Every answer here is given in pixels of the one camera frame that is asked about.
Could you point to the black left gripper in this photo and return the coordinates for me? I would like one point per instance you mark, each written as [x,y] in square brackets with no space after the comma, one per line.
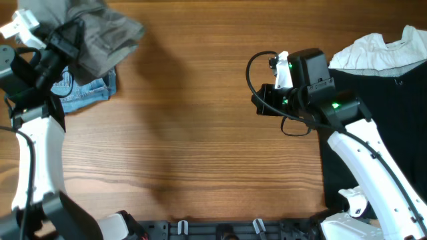
[69,50]

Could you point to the grey cotton shorts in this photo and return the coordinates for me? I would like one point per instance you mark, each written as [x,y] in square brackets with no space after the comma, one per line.
[109,36]

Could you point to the black t-shirt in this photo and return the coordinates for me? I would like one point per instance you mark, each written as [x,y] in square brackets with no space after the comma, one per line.
[398,107]

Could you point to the white garment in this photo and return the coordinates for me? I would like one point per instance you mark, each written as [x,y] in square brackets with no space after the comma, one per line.
[372,52]

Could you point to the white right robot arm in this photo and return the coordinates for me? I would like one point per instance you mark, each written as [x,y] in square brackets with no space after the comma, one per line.
[383,205]

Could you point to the folded blue denim shorts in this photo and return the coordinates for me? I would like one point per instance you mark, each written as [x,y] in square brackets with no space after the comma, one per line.
[75,97]

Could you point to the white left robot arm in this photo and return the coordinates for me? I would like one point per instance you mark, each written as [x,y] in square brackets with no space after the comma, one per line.
[38,121]

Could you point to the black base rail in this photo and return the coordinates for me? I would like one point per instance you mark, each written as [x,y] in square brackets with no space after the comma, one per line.
[284,229]

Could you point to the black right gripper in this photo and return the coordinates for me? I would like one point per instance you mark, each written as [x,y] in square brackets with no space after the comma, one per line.
[267,92]

